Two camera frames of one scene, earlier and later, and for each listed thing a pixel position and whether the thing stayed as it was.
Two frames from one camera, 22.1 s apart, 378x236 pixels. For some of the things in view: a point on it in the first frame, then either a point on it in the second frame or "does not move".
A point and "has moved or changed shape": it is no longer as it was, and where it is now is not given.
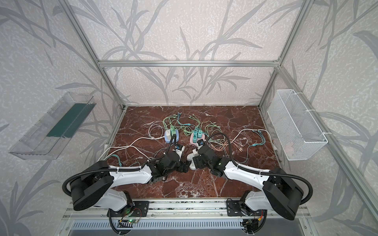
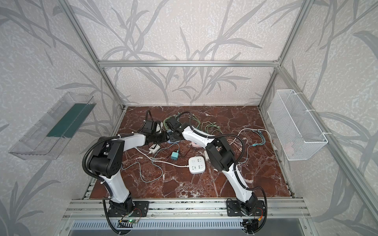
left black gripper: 183,164 to 161,137
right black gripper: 198,161 to 172,135
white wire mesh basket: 297,136 does not move
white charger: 168,132 has moved or changed shape
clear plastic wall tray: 45,137 does not move
